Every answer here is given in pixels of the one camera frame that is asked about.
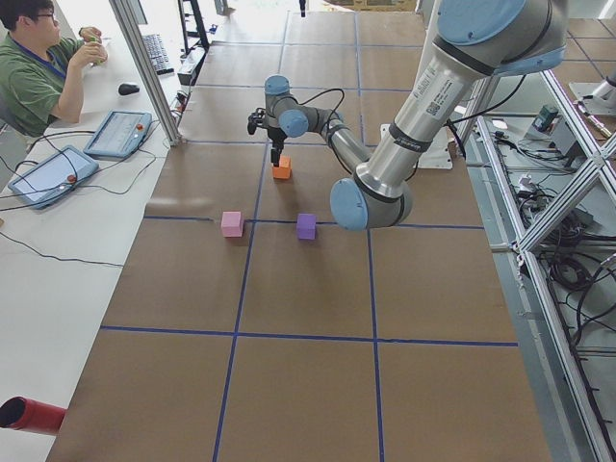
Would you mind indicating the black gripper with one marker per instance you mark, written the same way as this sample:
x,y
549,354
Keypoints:
x,y
276,136

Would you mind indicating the orange foam cube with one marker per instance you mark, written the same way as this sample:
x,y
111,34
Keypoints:
x,y
283,170

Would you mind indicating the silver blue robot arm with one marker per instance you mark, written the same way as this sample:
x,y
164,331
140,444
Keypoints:
x,y
474,40

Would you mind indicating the purple foam cube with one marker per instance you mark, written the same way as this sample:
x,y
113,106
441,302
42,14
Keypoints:
x,y
306,226

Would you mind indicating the pink foam cube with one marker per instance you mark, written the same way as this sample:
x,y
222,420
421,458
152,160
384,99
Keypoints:
x,y
232,224

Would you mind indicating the black keyboard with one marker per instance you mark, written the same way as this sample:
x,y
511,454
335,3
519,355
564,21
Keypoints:
x,y
157,54

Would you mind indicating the far blue teach pendant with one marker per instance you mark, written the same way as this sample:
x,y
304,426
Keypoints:
x,y
119,135

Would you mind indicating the blue teach pendant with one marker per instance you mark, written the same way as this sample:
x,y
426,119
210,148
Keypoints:
x,y
119,135
53,178

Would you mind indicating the black computer mouse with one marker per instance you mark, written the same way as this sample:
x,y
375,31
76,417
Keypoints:
x,y
128,88

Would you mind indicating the green object in hand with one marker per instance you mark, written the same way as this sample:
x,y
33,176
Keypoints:
x,y
100,55

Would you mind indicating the near blue teach pendant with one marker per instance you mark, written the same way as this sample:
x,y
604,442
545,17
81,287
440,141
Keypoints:
x,y
53,178

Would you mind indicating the person in green shirt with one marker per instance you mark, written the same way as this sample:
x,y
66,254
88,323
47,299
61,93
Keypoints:
x,y
41,71

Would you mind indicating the red cylinder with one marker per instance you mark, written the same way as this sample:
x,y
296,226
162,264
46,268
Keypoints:
x,y
26,414

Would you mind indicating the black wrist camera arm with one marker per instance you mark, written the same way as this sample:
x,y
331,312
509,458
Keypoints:
x,y
256,120

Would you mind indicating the aluminium frame post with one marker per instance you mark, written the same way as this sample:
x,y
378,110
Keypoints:
x,y
129,27

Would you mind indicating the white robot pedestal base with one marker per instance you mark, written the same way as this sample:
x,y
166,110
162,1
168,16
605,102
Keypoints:
x,y
445,74

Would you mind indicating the aluminium side frame rail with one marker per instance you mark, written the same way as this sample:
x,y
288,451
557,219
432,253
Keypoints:
x,y
543,149

